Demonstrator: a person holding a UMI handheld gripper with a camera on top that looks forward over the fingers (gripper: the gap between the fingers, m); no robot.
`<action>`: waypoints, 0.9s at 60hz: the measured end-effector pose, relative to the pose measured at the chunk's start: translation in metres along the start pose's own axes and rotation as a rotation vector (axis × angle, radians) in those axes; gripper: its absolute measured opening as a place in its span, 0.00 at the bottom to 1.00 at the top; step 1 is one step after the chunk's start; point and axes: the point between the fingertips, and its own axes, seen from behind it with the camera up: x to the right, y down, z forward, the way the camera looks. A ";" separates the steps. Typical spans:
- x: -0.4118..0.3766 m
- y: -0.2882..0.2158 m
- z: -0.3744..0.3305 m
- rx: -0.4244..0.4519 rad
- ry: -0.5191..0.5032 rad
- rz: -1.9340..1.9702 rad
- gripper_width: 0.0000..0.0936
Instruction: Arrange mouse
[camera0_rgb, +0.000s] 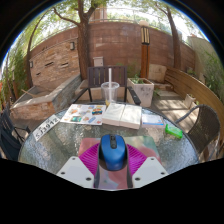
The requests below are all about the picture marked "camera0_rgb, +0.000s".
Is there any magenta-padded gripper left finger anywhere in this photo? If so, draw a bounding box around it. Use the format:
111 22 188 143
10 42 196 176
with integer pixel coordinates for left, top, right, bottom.
55 142 103 190

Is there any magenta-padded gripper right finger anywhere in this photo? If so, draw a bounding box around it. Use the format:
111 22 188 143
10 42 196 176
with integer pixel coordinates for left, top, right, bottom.
125 143 170 190

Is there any blue and black computer mouse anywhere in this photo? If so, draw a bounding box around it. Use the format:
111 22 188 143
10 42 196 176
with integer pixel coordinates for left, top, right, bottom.
98 133 129 172

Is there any multicoloured patchy mouse pad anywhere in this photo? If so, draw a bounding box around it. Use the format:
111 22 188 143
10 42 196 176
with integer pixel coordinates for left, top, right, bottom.
78 134 163 190

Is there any small green packet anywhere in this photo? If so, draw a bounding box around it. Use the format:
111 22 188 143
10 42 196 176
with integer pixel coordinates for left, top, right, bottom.
164 123 184 140

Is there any blue and white booklet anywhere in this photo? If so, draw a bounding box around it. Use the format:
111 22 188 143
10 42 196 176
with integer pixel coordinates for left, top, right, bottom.
141 108 166 130

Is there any white license plate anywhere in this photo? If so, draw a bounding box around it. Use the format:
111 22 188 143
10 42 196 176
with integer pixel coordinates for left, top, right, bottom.
32 114 62 142

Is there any colourful picture leaflet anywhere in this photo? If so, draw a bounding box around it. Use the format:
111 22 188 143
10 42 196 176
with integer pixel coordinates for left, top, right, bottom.
59 103 107 127

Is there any open white book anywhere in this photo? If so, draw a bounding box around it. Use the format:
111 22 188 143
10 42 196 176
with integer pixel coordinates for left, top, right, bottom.
101 102 143 131

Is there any raised stone garden bed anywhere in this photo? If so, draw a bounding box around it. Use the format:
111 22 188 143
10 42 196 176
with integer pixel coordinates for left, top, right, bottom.
9 73 83 121

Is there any black metal chair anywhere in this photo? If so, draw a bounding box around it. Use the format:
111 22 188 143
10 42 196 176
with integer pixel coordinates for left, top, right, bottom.
0 102 32 162

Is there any white square planter with plant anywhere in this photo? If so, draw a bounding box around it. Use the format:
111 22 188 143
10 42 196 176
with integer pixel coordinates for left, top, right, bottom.
126 76 156 109

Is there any small pale planter box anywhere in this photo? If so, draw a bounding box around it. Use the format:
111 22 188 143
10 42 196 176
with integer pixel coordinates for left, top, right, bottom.
184 93 198 110

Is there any clear plastic cup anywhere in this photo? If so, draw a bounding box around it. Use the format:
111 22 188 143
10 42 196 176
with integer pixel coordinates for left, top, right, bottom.
100 81 120 108

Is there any curved wooden slat bench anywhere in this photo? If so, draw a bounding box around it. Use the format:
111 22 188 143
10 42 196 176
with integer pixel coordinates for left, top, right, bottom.
163 65 224 143

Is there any dark wooden slatted chair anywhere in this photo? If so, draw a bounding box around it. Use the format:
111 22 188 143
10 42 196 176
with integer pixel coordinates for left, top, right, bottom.
72 65 143 106

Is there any white drinking straw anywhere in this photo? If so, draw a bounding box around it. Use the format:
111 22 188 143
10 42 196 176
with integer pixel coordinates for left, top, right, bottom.
107 67 113 101

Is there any leaning thin tree trunk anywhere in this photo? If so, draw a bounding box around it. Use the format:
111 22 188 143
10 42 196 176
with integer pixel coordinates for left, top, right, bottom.
24 13 48 90

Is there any forked tree trunk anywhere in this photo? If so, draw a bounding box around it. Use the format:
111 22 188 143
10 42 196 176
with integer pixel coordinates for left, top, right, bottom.
52 0 113 81

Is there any slim straight tree trunk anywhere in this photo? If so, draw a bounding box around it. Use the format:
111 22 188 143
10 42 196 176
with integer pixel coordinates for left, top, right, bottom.
159 2 183 70

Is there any grey wall utility box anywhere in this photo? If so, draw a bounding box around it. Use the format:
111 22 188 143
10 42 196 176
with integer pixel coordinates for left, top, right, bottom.
92 56 105 68

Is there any wooden garden lamp post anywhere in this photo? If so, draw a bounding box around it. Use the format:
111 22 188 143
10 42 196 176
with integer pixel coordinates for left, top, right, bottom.
138 20 151 80

